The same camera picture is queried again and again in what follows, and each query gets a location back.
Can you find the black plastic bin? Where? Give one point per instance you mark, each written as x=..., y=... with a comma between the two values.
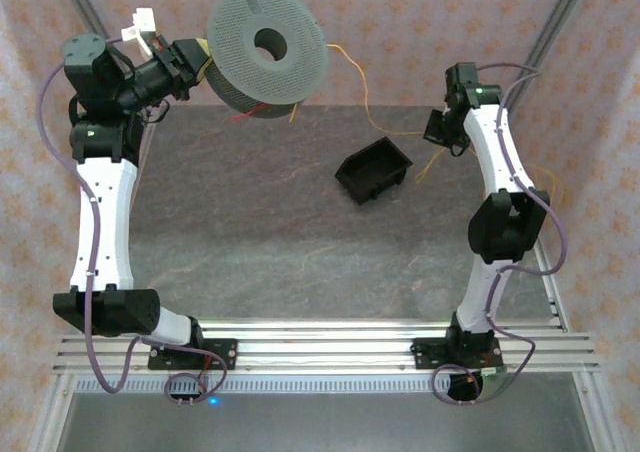
x=372, y=172

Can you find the grey metal sheet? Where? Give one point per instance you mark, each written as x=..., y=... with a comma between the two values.
x=325, y=422

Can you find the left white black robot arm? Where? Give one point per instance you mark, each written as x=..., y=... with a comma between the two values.
x=102, y=222

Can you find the aluminium lower frame rail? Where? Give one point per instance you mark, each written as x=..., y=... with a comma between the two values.
x=602, y=422
x=50, y=422

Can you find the wide grooved aluminium rail base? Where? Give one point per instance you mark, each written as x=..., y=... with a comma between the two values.
x=325, y=344

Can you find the aluminium frame rail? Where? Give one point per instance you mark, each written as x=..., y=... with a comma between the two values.
x=50, y=422
x=552, y=297
x=602, y=422
x=150, y=144

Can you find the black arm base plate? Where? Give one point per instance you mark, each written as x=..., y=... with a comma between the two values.
x=225, y=354
x=427, y=354

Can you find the small green circuit board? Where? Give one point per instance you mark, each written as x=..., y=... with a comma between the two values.
x=495, y=371

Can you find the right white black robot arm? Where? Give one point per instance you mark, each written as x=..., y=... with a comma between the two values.
x=492, y=147

